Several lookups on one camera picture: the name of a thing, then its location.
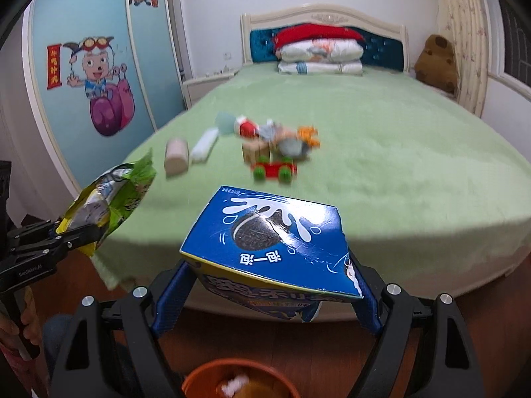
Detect white printed pillow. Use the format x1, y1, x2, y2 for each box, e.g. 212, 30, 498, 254
276, 39, 364, 64

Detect orange round bin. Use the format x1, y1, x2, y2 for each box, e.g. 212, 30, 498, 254
181, 361, 301, 398

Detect cream floral curtain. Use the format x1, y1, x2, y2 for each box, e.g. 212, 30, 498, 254
433, 0, 493, 119

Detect person's blue jeans leg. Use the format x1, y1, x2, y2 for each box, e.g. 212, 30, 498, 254
41, 314, 84, 382

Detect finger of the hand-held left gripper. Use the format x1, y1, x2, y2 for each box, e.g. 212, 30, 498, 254
10, 220, 64, 244
12, 226, 104, 267

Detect white crumpled paper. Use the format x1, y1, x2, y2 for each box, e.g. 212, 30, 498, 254
221, 375, 250, 394

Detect orange dinosaur toy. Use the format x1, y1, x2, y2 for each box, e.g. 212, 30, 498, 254
296, 126, 321, 150

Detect red and white toy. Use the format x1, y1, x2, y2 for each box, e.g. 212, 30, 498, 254
234, 116, 261, 139

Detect blue cartoon wardrobe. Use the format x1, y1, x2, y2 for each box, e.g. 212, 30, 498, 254
23, 0, 186, 195

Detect brown plush toy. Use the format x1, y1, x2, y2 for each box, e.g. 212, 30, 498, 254
415, 34, 459, 94

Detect green snack bag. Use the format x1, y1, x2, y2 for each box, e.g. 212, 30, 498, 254
56, 149, 157, 258

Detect teal plastic piece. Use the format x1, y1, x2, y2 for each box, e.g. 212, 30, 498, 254
215, 112, 240, 136

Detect folded white printed quilt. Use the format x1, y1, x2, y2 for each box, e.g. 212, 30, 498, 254
278, 60, 364, 76

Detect window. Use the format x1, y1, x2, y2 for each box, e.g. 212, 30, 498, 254
497, 0, 531, 101

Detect person's left hand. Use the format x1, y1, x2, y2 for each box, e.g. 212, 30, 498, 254
0, 288, 43, 361

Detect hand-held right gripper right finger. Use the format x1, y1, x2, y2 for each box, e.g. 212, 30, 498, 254
347, 253, 486, 398

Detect white nightstand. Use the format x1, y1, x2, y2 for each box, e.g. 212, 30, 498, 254
181, 72, 238, 111

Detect white tube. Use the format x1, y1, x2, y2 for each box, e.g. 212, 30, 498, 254
190, 128, 220, 164

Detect beige cylinder block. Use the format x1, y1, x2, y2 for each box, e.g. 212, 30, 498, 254
165, 138, 191, 176

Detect green bed blanket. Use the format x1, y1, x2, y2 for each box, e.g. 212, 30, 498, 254
91, 66, 531, 311

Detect grey round toy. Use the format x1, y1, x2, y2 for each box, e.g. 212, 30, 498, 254
276, 137, 312, 161

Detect wooden block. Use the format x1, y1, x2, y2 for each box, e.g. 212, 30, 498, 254
243, 140, 270, 166

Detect blue cookie box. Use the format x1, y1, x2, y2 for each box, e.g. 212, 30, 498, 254
180, 186, 363, 324

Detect red toy car green wheels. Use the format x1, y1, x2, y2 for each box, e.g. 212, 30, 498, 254
250, 155, 299, 183

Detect red pillow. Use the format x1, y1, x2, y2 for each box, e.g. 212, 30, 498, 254
271, 25, 366, 50

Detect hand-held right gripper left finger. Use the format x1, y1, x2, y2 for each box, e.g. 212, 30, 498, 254
47, 259, 197, 398

